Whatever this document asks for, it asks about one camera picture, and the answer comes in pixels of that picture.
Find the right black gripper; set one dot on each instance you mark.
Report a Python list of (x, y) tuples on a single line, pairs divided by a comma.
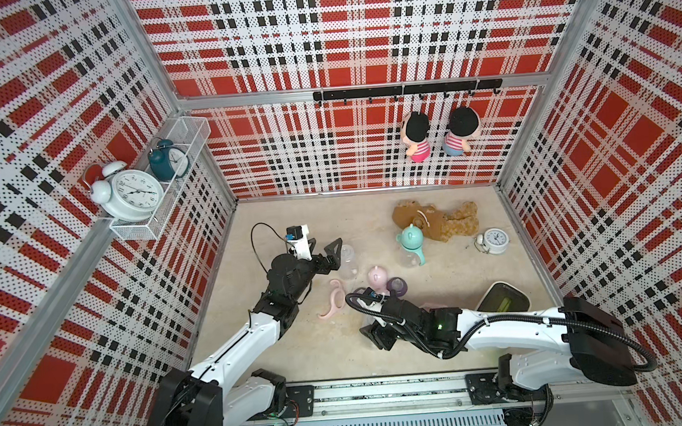
[(376, 333)]

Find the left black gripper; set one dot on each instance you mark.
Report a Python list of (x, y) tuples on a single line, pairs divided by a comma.
[(333, 261)]

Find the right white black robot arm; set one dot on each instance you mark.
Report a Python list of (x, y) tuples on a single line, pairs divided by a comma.
[(562, 344)]

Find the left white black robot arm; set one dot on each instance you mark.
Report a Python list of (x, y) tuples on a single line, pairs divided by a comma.
[(218, 391)]

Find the pink bottle cap upper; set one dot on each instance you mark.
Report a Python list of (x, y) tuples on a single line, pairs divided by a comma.
[(378, 278)]

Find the brown plush toy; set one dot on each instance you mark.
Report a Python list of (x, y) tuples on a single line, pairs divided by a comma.
[(436, 224)]

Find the white bin green inside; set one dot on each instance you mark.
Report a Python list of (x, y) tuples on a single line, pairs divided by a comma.
[(502, 297)]

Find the small white alarm clock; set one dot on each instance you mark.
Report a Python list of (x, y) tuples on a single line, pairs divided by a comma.
[(493, 241)]

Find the doll with pink dress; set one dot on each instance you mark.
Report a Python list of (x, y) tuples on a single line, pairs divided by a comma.
[(414, 132)]

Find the doll with striped shirt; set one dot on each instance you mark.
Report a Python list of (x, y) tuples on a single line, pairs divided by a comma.
[(464, 125)]

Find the teal alarm clock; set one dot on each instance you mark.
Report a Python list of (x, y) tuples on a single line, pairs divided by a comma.
[(168, 162)]

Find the large white alarm clock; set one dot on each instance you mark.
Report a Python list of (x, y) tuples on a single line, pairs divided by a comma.
[(127, 194)]

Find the pink bottle handle left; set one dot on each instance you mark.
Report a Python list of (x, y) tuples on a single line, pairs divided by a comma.
[(337, 301)]

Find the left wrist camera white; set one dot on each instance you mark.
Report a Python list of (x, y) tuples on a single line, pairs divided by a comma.
[(298, 239)]

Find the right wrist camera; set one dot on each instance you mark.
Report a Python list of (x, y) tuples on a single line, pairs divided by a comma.
[(371, 300)]

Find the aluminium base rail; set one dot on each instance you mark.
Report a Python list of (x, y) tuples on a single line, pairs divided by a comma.
[(449, 399)]

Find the white wire wall shelf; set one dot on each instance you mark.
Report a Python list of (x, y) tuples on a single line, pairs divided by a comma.
[(188, 133)]

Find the black hook rail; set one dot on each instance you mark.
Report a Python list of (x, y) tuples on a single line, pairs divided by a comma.
[(421, 90)]

